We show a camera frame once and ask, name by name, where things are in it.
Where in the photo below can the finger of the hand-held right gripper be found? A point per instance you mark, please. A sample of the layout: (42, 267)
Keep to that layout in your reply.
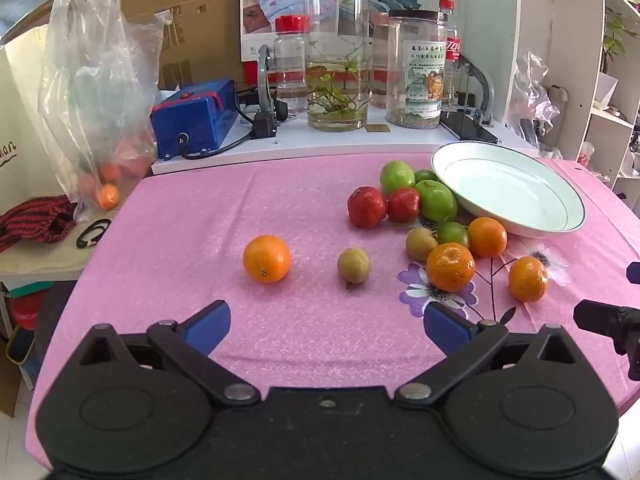
(607, 319)
(634, 273)

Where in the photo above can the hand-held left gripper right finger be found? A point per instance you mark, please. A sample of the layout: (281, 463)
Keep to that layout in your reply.
(445, 325)

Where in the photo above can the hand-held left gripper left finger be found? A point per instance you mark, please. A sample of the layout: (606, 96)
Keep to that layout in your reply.
(210, 325)

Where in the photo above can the orange tangerine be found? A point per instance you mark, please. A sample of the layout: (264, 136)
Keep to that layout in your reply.
(528, 278)
(488, 236)
(450, 266)

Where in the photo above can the brown longan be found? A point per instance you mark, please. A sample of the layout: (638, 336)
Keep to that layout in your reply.
(353, 265)
(421, 243)

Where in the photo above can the smooth orange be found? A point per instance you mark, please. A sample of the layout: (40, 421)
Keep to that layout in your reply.
(266, 258)

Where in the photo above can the small green jujube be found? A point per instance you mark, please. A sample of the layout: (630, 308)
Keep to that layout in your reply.
(453, 234)
(426, 175)

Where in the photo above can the red wax apple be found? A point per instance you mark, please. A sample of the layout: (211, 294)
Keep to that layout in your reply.
(403, 205)
(367, 206)

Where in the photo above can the white plate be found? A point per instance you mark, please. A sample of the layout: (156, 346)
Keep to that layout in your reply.
(505, 190)

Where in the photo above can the grey lever arm black base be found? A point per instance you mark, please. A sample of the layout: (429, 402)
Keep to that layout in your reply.
(480, 95)

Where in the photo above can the pink floral tablecloth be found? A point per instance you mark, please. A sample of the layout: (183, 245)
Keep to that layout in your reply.
(200, 230)

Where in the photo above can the large green jujube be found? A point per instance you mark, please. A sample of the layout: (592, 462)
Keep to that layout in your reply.
(437, 201)
(396, 177)

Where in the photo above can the orange in plastic bag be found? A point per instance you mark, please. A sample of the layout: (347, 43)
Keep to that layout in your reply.
(109, 172)
(107, 196)

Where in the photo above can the crumpled clear plastic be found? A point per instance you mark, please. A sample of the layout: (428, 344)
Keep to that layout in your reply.
(535, 95)

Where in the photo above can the red black striped cloth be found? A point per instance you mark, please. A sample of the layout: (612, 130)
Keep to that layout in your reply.
(35, 220)

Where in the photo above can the blue power box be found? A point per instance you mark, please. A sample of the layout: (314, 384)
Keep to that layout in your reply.
(192, 117)

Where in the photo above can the small gold card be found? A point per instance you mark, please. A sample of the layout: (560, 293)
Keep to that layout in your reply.
(377, 128)

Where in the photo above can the white board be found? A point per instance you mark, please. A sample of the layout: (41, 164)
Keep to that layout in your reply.
(320, 145)

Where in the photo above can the black power plug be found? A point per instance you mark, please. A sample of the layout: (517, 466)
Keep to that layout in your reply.
(282, 111)

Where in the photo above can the green potted plant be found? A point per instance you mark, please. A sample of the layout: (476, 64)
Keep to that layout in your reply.
(614, 35)

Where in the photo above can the labelled clear jar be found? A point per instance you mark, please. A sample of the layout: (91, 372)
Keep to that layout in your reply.
(415, 80)

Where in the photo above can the white shelving unit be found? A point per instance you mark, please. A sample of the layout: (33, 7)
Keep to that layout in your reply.
(575, 25)

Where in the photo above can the glass vase with water plant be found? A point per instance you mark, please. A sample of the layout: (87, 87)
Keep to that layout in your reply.
(337, 85)

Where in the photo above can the plain clear jar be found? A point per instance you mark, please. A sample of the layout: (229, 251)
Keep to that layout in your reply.
(378, 70)

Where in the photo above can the clear plastic bag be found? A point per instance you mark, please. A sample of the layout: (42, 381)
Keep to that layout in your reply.
(95, 85)

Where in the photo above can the red-capped clear bottle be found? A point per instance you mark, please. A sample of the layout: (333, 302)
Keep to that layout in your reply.
(291, 70)

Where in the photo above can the red-capped cola bottle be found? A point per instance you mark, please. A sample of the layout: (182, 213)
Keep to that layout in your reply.
(452, 55)

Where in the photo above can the cardboard box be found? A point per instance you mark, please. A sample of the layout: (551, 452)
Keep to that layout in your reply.
(195, 15)

